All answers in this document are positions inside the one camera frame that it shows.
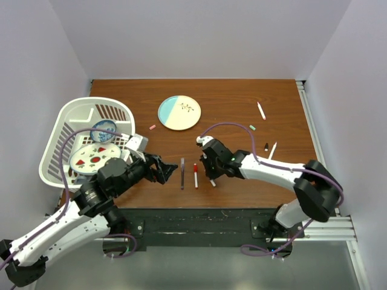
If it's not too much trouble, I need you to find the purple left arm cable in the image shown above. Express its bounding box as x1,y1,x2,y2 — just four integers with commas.
0,128,132,290

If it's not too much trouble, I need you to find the red marker pen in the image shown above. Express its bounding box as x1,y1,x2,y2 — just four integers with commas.
193,163,198,189

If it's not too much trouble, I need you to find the watermelon patterned plate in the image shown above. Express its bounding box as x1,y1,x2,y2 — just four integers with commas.
70,143,121,175

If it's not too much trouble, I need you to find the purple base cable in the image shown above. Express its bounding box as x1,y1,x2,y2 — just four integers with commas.
102,231,138,259
240,217,315,259

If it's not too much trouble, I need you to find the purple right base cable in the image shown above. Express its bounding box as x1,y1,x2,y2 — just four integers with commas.
240,217,315,259

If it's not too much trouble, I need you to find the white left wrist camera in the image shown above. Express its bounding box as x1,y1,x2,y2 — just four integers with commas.
125,134,149,161

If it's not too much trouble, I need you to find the white plastic dish basket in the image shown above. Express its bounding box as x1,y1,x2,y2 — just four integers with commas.
39,97,135,192

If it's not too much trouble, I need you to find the purple pen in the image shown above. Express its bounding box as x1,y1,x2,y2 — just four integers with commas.
180,157,185,190

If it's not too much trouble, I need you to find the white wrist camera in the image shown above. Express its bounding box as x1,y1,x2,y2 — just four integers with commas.
125,134,149,161
196,135,213,147

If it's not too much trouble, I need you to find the blue patterned bowl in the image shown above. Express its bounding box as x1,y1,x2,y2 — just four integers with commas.
89,120,117,143

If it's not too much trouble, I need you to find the cream and teal plate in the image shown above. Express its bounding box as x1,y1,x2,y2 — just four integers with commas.
158,95,201,131

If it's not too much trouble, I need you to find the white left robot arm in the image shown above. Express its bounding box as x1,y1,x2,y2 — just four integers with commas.
1,154,178,288

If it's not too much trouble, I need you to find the pink marker pen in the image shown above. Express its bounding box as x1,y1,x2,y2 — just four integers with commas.
257,101,266,120

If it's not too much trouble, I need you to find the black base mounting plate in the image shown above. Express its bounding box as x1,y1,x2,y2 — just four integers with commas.
102,208,303,255

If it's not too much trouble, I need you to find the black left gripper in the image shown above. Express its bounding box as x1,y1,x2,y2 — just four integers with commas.
113,149,178,196

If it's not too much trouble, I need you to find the white black-tip marker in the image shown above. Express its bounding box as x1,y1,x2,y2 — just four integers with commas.
268,142,278,160

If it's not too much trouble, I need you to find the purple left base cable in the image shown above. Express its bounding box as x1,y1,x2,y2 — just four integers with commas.
102,231,138,259

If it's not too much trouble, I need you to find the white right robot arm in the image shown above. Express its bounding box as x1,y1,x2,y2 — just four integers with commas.
197,136,343,237

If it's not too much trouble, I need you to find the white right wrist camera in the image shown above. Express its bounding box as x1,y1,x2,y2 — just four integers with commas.
196,135,213,147

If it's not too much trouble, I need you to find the aluminium frame rail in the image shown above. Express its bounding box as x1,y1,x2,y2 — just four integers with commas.
296,80,357,242

